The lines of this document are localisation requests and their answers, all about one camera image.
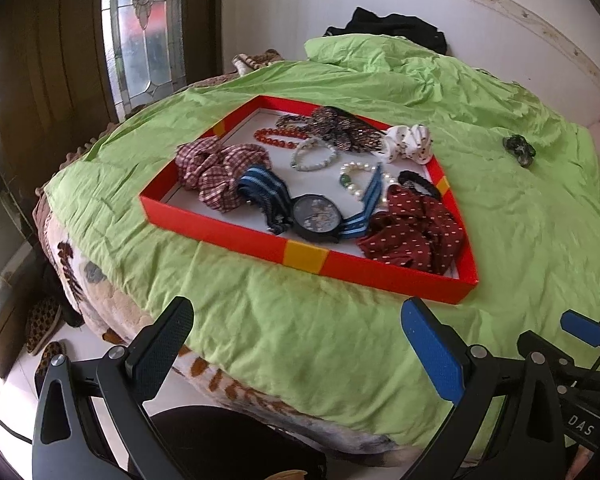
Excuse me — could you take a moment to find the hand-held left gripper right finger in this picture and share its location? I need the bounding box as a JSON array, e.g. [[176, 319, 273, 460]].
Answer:
[[400, 296, 581, 480]]

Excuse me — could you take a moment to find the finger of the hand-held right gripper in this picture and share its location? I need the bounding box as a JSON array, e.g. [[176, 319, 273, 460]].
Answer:
[[560, 310, 600, 348], [517, 330, 568, 361]]

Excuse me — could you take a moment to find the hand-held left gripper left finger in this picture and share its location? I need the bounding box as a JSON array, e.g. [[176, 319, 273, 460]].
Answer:
[[31, 296, 196, 480]]

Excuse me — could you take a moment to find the red cardboard box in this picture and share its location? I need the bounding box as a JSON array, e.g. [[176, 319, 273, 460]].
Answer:
[[139, 94, 480, 306]]

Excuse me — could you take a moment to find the black hair tie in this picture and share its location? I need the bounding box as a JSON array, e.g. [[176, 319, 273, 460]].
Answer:
[[396, 170, 443, 200]]

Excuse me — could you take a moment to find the blue striped strap wristwatch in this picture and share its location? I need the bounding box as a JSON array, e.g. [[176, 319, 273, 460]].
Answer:
[[237, 164, 385, 245]]

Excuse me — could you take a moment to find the pearl bracelet with green bead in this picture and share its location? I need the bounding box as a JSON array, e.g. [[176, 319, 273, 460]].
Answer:
[[339, 161, 398, 205]]

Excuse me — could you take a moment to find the pale grey bead bracelet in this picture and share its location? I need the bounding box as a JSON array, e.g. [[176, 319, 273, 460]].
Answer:
[[290, 137, 337, 173]]

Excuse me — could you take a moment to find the orange bead bracelet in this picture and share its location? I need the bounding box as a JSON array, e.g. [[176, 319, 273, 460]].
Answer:
[[254, 127, 311, 150]]

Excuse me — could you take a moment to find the dark patterned scrunchie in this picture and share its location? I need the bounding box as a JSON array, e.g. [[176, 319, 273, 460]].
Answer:
[[300, 106, 388, 153]]

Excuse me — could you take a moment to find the green bed sheet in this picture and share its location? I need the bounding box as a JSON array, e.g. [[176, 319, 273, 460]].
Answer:
[[45, 34, 600, 448]]

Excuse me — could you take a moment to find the brown spotted slipper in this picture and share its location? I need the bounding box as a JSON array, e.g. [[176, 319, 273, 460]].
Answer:
[[25, 296, 63, 357], [34, 341, 66, 381]]

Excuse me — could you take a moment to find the dark red dotted scrunchie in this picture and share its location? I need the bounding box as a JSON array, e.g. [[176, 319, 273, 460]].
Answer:
[[357, 185, 467, 276]]

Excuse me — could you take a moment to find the red checked scrunchie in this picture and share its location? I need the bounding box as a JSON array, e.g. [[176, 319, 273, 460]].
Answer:
[[174, 141, 273, 211]]

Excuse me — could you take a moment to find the dark green scrunchie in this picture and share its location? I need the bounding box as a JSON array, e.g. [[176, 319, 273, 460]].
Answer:
[[502, 135, 537, 168]]

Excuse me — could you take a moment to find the dark red chair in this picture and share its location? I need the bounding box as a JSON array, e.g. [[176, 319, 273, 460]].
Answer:
[[0, 412, 33, 480]]

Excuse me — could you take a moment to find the white dotted scrunchie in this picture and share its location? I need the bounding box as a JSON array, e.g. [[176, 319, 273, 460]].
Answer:
[[378, 123, 433, 166]]

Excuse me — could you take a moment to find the wooden door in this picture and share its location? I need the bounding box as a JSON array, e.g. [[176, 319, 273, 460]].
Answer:
[[0, 0, 224, 171]]

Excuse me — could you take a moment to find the patterned glass door panel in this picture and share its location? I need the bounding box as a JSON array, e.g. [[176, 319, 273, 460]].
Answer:
[[101, 0, 187, 122]]

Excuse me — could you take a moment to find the black garment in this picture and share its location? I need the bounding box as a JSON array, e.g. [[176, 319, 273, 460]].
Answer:
[[322, 6, 448, 55]]

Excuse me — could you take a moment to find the brown bead bracelet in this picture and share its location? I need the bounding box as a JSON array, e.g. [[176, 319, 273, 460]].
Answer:
[[275, 114, 313, 131]]

